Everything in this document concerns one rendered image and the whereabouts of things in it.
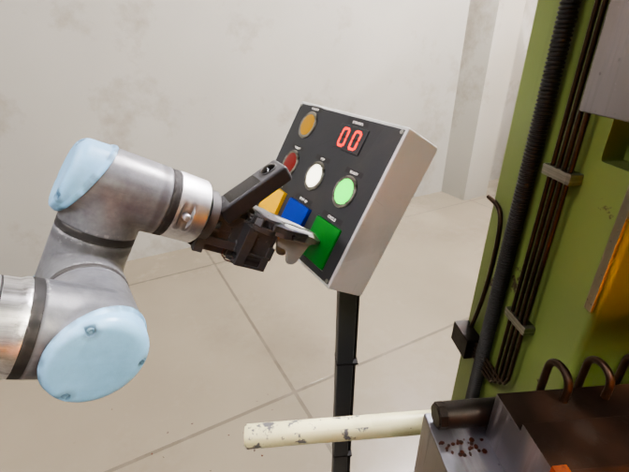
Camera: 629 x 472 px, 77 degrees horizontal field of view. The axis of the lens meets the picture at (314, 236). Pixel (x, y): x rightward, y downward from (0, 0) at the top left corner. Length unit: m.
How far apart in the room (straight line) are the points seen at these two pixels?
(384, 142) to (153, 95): 2.11
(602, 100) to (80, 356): 0.45
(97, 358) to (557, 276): 0.54
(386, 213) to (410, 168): 0.08
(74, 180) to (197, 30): 2.24
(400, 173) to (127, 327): 0.44
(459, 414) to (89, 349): 0.38
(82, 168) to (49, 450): 1.48
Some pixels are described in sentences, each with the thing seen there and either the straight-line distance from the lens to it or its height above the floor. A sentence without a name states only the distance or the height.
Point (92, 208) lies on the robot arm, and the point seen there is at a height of 1.15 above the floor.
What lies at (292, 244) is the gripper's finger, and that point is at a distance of 0.62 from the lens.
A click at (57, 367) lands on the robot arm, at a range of 0.41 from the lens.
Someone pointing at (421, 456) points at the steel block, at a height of 0.86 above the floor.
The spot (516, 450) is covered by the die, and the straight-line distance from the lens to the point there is 0.48.
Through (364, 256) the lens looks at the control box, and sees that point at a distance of 0.65.
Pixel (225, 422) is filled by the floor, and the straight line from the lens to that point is 1.71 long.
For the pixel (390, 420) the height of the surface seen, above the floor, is 0.64.
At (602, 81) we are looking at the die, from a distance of 0.35.
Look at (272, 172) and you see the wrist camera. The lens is 0.56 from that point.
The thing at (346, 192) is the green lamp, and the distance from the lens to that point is 0.66.
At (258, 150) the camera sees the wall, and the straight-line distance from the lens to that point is 2.86.
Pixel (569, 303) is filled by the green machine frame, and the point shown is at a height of 1.02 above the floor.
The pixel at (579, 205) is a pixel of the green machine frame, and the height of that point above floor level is 1.14.
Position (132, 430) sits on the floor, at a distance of 1.79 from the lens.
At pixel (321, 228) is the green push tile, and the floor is 1.03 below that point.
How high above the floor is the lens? 1.32
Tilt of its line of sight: 26 degrees down
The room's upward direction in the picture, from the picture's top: straight up
